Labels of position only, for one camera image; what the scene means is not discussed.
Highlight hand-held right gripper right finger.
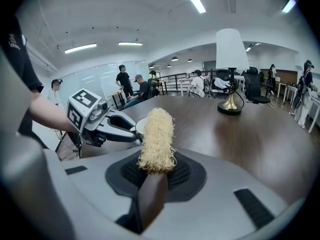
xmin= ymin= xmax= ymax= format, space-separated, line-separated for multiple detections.
xmin=142 ymin=147 xmax=306 ymax=240

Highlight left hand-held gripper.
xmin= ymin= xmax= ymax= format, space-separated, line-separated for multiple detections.
xmin=66 ymin=88 xmax=143 ymax=148

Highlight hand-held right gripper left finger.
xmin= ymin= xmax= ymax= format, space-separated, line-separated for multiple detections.
xmin=61 ymin=150 xmax=149 ymax=222

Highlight white ceramic mug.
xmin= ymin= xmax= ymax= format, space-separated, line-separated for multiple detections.
xmin=135 ymin=117 xmax=149 ymax=135

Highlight tan bristle brush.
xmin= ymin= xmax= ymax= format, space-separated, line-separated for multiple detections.
xmin=136 ymin=107 xmax=178 ymax=176

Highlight person's left forearm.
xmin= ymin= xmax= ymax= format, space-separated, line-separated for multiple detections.
xmin=26 ymin=91 xmax=80 ymax=135

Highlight small wooden desk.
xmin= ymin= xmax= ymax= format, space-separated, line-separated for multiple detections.
xmin=107 ymin=90 xmax=126 ymax=110

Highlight frosted glass partition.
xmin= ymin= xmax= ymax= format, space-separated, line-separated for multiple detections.
xmin=59 ymin=60 xmax=150 ymax=105

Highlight black and white railing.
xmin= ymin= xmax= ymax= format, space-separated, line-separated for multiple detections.
xmin=159 ymin=68 xmax=218 ymax=96

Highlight white cloth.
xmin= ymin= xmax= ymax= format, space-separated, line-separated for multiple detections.
xmin=214 ymin=77 xmax=231 ymax=89

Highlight black office chair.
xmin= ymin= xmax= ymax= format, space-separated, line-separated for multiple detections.
xmin=242 ymin=66 xmax=272 ymax=105
xmin=213 ymin=68 xmax=232 ymax=94

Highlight person's black t-shirt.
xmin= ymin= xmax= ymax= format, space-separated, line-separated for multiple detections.
xmin=0 ymin=13 xmax=50 ymax=150

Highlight white table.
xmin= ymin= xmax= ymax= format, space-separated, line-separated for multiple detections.
xmin=284 ymin=83 xmax=301 ymax=110
xmin=307 ymin=95 xmax=320 ymax=135

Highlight white shade brass table lamp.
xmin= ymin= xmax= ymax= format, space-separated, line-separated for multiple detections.
xmin=215 ymin=28 xmax=250 ymax=117

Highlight dark green wall board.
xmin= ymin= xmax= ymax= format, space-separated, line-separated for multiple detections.
xmin=202 ymin=60 xmax=216 ymax=71

